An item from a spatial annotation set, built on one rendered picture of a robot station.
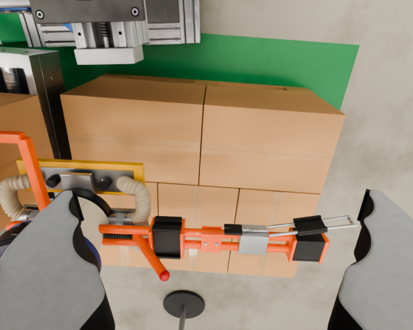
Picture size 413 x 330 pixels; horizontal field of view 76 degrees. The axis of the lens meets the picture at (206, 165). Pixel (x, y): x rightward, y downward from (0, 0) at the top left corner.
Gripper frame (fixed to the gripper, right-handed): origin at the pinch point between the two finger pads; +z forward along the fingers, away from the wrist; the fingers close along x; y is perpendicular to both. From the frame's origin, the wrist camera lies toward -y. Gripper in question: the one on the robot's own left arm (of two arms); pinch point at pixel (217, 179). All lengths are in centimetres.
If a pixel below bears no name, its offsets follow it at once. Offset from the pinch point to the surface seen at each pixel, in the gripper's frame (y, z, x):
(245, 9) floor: -14, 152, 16
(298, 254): 44, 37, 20
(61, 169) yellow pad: 26, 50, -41
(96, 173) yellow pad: 27, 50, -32
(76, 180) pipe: 28, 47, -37
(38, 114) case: 23, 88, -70
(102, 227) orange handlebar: 37, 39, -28
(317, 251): 43, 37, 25
